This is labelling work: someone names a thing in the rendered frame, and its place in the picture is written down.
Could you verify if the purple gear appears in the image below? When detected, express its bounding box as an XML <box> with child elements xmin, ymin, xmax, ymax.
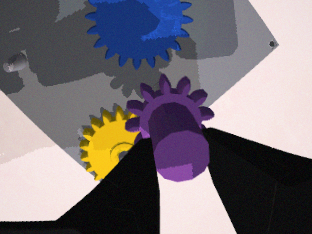
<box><xmin>125</xmin><ymin>73</ymin><xmax>215</xmax><ymax>182</ymax></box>

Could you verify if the grey flat board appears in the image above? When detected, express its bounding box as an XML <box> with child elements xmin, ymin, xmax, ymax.
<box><xmin>0</xmin><ymin>0</ymin><xmax>279</xmax><ymax>169</ymax></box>

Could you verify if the blue gear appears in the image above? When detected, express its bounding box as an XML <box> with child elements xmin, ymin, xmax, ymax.
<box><xmin>85</xmin><ymin>0</ymin><xmax>193</xmax><ymax>70</ymax></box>

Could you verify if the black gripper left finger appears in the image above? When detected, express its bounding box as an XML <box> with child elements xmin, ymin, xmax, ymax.
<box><xmin>0</xmin><ymin>137</ymin><xmax>161</xmax><ymax>234</ymax></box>

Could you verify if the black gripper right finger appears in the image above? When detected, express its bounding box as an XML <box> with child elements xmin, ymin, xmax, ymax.
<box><xmin>201</xmin><ymin>128</ymin><xmax>312</xmax><ymax>234</ymax></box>

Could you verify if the yellow gear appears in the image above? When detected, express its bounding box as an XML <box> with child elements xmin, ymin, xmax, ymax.
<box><xmin>79</xmin><ymin>105</ymin><xmax>140</xmax><ymax>181</ymax></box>

